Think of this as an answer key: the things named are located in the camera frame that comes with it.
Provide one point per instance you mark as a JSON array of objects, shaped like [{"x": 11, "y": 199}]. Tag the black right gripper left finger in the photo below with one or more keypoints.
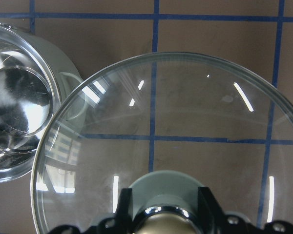
[{"x": 124, "y": 212}]

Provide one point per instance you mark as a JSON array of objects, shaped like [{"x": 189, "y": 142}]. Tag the glass pot lid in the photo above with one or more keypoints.
[{"x": 165, "y": 124}]

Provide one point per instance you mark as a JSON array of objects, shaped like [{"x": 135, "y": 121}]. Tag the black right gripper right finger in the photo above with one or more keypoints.
[{"x": 209, "y": 211}]

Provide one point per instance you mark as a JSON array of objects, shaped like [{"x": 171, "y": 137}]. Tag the pale green steel pot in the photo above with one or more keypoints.
[{"x": 35, "y": 79}]

